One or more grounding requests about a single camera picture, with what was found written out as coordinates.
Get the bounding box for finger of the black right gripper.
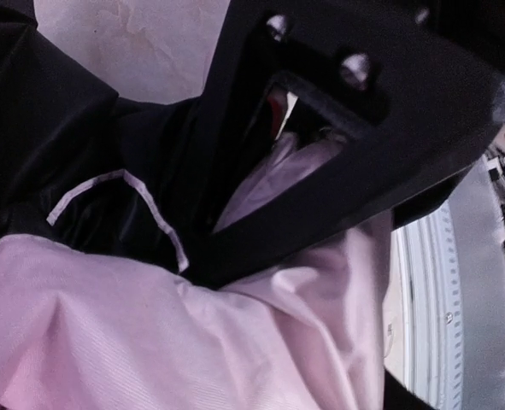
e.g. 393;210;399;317
187;1;505;289

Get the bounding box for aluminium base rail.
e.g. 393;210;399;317
384;158;505;409

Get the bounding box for pink umbrella black lining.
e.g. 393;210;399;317
0;0;411;410

